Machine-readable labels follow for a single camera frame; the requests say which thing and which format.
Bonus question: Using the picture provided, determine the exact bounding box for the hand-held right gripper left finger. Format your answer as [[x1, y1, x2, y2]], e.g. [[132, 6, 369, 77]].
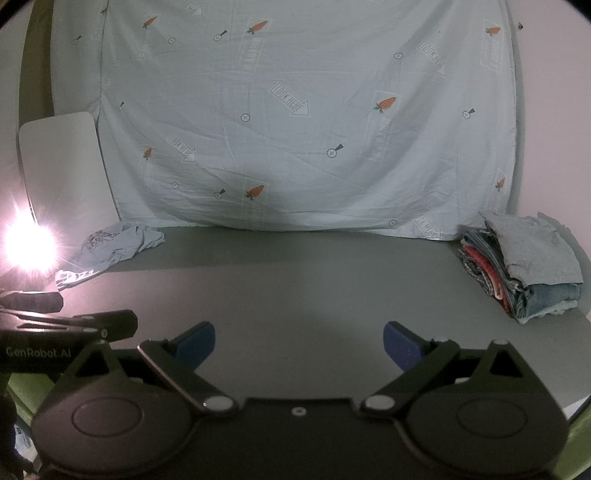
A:
[[55, 322, 239, 417]]

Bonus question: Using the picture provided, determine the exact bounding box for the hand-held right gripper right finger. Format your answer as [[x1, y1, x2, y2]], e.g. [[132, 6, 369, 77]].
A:
[[360, 322, 546, 418]]

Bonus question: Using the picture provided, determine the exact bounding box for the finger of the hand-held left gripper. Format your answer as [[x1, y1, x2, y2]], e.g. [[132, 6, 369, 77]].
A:
[[0, 309, 139, 341], [0, 290, 64, 313]]

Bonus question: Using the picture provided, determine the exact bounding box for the pale blue garment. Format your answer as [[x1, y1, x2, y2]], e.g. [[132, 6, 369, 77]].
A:
[[69, 222, 165, 278]]

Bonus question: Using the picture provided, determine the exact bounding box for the green cloth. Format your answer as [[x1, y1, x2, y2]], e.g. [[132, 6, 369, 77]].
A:
[[4, 369, 58, 462], [556, 406, 591, 480]]

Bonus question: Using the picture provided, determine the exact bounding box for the patterned white cloth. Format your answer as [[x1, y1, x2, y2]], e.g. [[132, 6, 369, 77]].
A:
[[54, 269, 100, 291]]

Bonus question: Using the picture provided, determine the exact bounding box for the checkered folded cloth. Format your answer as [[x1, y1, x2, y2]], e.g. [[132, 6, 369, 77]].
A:
[[458, 249, 497, 296]]

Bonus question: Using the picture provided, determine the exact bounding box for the red folded cloth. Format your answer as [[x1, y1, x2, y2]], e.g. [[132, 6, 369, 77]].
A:
[[462, 244, 513, 315]]

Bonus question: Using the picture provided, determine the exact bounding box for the white rounded board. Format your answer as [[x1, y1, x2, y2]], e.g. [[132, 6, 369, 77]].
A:
[[17, 111, 119, 232]]

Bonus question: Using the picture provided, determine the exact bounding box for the carrot print bed sheet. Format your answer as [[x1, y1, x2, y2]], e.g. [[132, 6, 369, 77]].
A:
[[51, 0, 518, 241]]

